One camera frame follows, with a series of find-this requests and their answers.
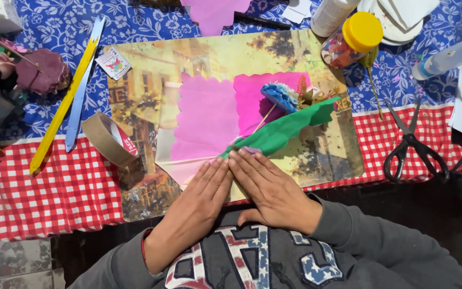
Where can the stack of white plates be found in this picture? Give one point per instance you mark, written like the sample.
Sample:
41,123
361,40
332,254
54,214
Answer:
395,22

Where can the blue paper flower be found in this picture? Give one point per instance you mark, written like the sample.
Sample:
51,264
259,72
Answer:
279,96

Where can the pink paper piece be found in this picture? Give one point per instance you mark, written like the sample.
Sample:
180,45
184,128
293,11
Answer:
215,14

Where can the green crepe paper sheet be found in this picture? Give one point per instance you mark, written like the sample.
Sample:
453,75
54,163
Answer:
279,132

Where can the person's right hand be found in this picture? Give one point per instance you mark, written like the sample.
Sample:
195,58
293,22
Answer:
279,198

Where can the small white printed card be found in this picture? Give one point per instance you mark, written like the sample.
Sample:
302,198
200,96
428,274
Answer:
113,63

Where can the white glue bottle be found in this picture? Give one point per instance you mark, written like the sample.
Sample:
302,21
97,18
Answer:
331,16

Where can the thin wooden stick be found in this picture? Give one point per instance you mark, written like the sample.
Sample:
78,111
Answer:
2,43

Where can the yellow plastic ruler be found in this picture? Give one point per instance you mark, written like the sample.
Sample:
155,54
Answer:
60,112

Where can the clear squeeze bottle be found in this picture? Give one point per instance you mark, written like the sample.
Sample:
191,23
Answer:
451,56

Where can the clear jar with yellow lid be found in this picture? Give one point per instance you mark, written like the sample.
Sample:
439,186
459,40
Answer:
341,48

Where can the light blue plastic ruler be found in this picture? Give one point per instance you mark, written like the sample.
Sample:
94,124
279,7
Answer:
76,114

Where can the grey printed sweatshirt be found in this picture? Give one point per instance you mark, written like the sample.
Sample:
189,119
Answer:
239,257

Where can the placemat with street painting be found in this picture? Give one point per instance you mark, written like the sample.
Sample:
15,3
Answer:
167,64

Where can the red wrist band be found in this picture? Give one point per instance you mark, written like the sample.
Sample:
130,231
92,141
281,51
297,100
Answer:
144,245

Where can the light pink scalloped paper sheet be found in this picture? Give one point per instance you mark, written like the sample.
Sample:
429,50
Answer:
203,120

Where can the clear cellophane sheet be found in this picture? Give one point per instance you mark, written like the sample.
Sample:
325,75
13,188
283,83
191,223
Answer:
164,146

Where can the maroon foam flower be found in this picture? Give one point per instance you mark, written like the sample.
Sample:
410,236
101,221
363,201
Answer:
40,72

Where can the blue floral tablecloth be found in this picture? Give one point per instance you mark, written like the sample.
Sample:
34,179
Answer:
154,24

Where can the person's left hand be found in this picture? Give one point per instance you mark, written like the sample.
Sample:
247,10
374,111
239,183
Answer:
187,220

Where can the golden leaf sprig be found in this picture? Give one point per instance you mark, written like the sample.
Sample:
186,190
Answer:
369,60

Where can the red checked tablecloth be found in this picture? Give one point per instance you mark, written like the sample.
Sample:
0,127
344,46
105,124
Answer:
34,200

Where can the white paper scraps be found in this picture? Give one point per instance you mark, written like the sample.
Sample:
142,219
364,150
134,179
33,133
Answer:
297,10

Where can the black marker pen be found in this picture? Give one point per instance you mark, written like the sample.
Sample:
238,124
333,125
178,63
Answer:
261,21

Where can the small lilac paper piece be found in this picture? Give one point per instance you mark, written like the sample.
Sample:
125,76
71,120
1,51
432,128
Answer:
251,150

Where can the dried decorative flower bunch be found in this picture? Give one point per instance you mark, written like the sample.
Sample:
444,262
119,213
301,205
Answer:
309,94

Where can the brown tape roll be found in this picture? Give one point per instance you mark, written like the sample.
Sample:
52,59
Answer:
98,140

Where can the wooden flower skewer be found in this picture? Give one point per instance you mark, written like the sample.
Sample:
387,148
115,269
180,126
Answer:
265,117

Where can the hot pink paper sheet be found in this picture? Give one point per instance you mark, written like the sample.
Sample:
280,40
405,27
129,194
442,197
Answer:
251,96

